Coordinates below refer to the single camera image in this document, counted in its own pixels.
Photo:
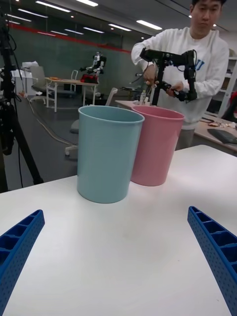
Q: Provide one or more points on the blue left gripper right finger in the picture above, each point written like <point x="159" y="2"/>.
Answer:
<point x="217" y="247"/>

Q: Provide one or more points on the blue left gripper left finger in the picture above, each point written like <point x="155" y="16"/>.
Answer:
<point x="18" y="243"/>

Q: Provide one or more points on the black keyboard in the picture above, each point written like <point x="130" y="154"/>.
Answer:
<point x="223" y="136"/>

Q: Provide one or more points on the pink plastic bin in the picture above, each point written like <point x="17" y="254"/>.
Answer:
<point x="158" y="148"/>

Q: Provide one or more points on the wooden desk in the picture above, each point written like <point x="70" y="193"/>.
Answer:
<point x="214" y="128"/>

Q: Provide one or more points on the pale blue plastic bin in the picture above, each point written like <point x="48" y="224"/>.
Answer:
<point x="106" y="153"/>

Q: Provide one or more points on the grey office chair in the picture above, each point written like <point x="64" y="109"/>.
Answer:
<point x="37" y="81"/>

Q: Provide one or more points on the white wooden-top table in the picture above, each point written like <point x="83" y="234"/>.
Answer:
<point x="70" y="85"/>

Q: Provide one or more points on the small plastic bottle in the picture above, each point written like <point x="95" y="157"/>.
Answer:
<point x="143" y="96"/>

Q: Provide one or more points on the person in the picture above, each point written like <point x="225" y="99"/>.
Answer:
<point x="205" y="74"/>

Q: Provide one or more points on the red box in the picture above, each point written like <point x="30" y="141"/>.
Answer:
<point x="89" y="79"/>

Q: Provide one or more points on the white humanoid robot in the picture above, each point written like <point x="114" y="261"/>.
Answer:
<point x="97" y="65"/>

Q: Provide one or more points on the black camera tripod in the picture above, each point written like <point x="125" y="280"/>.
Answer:
<point x="11" y="111"/>

